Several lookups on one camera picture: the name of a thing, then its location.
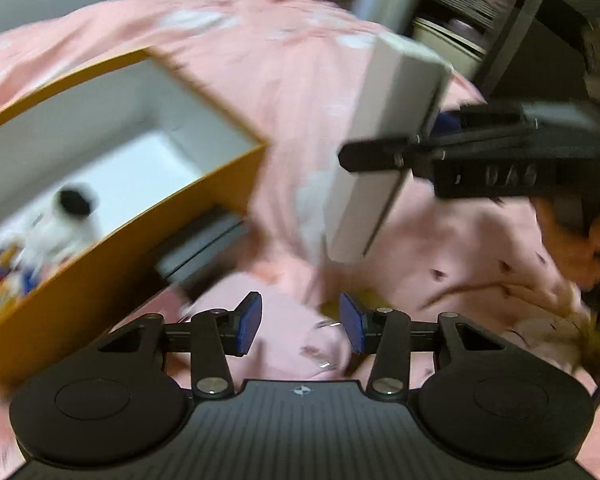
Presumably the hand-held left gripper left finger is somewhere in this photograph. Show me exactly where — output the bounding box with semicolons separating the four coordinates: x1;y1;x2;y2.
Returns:
97;291;264;401

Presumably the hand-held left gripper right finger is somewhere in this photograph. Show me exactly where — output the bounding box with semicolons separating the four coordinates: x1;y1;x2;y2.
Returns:
339;292;511;401

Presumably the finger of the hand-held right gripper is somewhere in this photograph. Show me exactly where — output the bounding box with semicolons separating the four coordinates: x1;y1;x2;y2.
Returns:
430;104;526;141
339;135;437;175

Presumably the long white cardboard box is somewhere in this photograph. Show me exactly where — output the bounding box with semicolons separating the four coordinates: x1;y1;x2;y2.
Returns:
324;32;456;265

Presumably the pink cloth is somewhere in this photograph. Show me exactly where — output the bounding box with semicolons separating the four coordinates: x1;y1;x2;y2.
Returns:
295;317;355;375

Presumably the orange storage box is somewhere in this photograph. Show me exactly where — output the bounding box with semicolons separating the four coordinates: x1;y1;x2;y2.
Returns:
0;47;270;387

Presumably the person's right hand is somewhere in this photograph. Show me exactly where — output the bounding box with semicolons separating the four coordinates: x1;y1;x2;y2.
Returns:
534;194;600;292

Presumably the flat grey box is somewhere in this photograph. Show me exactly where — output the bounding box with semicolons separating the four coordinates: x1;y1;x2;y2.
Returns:
152;207;253;287

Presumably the pink printed blanket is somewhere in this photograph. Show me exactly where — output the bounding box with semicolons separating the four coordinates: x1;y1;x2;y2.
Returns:
0;0;600;480

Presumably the white and black plush toy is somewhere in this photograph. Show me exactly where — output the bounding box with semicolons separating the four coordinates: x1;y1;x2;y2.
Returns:
22;187;101;272

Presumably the blue and yellow duck figure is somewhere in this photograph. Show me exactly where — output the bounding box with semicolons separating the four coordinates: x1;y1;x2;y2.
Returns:
0;245;37;333

